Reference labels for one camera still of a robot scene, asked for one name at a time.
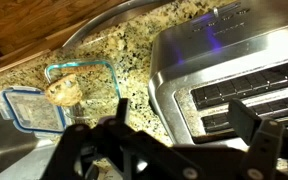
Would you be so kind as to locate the stainless steel sink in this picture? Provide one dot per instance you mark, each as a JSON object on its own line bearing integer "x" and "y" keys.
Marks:
{"x": 7, "y": 150}

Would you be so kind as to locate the glass container with teal rim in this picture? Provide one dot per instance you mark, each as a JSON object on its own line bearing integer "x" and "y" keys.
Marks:
{"x": 100, "y": 90}

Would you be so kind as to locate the wooden drawer cabinet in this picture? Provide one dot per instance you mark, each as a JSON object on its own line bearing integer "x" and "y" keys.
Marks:
{"x": 34, "y": 53}

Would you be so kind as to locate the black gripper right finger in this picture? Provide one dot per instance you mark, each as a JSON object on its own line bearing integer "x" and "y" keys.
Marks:
{"x": 267, "y": 143}

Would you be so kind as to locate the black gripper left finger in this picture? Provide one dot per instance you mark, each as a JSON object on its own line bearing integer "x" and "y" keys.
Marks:
{"x": 84, "y": 150}

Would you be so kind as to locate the stainless steel toaster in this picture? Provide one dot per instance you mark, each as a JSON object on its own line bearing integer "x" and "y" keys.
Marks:
{"x": 184, "y": 50}

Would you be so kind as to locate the toasted bread slice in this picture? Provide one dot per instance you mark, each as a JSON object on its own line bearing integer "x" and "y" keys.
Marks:
{"x": 64, "y": 93}

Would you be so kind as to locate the blue rimmed container lid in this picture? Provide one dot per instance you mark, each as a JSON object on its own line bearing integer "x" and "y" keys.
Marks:
{"x": 34, "y": 111}

